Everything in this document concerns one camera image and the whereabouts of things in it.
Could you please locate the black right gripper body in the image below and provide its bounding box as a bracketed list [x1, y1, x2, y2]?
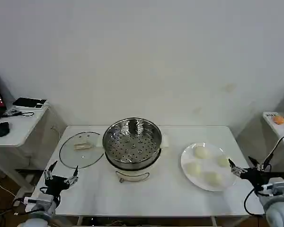
[240, 167, 269, 190]

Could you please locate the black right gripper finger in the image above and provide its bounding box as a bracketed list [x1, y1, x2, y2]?
[248, 156, 265, 171]
[228, 158, 244, 178]

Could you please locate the white steamed bun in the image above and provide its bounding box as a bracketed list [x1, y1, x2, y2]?
[186, 162, 202, 177]
[194, 146, 213, 160]
[203, 172, 222, 186]
[216, 155, 230, 167]

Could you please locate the white electric cooker base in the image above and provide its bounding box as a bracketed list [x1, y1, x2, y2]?
[98, 132, 170, 184]

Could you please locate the black hanging cable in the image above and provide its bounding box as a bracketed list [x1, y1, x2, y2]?
[262, 132, 284, 171]

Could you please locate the black computer mouse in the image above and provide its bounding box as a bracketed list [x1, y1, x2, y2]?
[0, 122, 10, 138]

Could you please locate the round glass lid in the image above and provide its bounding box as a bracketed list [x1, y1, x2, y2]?
[59, 131, 105, 169]

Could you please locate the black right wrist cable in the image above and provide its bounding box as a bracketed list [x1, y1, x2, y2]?
[243, 186, 263, 216]

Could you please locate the white round plate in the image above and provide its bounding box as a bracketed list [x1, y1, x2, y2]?
[180, 142, 238, 192]

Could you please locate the white side table with laptop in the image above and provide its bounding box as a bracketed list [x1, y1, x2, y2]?
[0, 104, 52, 205]

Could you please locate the black flat tablet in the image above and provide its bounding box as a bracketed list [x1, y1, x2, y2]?
[13, 97, 48, 107]

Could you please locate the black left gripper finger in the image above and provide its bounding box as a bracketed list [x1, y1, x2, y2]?
[44, 161, 59, 182]
[63, 166, 80, 184]

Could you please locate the perforated steel steamer basket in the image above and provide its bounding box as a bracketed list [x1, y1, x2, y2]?
[102, 117, 163, 166]

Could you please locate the thin black looped cable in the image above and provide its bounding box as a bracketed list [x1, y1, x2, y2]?
[1, 109, 35, 118]

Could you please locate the white floor cable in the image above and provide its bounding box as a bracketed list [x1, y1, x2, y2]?
[0, 177, 18, 216]

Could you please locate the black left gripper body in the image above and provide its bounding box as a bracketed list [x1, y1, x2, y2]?
[44, 175, 71, 196]

